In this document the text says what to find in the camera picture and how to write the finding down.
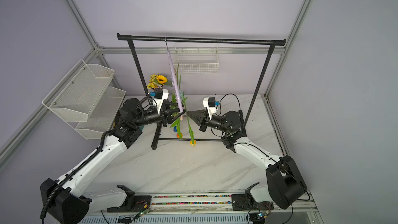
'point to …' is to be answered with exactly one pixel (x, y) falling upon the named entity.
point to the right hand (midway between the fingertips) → (189, 115)
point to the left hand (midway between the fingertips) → (182, 110)
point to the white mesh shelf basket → (84, 100)
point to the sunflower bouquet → (156, 81)
